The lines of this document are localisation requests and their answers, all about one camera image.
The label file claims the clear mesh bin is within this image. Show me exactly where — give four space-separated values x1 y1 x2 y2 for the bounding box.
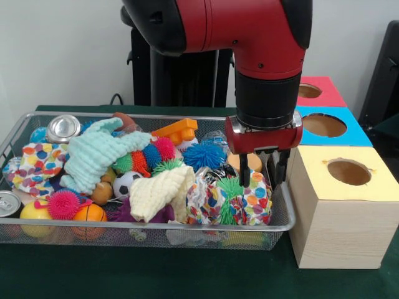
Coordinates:
0 111 297 251

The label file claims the black upright panel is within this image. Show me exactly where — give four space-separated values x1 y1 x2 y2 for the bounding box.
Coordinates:
358 21 399 135

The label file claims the orange plastic toy brick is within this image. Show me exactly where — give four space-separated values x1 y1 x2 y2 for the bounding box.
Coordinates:
151 118 199 146

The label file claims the small soccer ball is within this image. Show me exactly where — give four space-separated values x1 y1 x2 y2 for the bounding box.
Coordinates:
113 171 143 200

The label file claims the small polka-dot cloth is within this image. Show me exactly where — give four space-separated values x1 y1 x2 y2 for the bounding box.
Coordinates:
240 171 273 226

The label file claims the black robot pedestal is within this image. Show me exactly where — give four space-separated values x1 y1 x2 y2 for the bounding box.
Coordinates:
128 25 235 107

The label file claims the small orange basketball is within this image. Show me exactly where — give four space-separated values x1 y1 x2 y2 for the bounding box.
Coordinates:
72 204 108 241

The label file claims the blue spiky ball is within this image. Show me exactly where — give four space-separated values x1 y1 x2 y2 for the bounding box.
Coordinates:
182 141 227 173

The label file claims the silver drink can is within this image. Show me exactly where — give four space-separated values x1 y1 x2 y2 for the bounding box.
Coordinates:
46 115 82 145

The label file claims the wooden box with three holes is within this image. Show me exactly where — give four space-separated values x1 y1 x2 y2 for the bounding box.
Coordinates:
267 75 399 270

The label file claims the cream yellow cloth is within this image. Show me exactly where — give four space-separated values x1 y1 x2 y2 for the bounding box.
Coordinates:
129 165 196 223

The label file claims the dark green tablecloth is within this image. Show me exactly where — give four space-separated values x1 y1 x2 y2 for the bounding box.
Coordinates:
0 105 399 299

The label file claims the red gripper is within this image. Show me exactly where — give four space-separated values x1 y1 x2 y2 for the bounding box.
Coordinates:
224 112 304 188

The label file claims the pink spiky ball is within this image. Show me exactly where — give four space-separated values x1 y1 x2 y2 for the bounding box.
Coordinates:
47 190 80 221

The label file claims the green spiky ball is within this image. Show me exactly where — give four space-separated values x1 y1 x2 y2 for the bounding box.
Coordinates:
216 176 247 226

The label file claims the mint green cloth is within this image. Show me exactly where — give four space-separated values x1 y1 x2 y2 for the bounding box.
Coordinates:
60 117 152 195

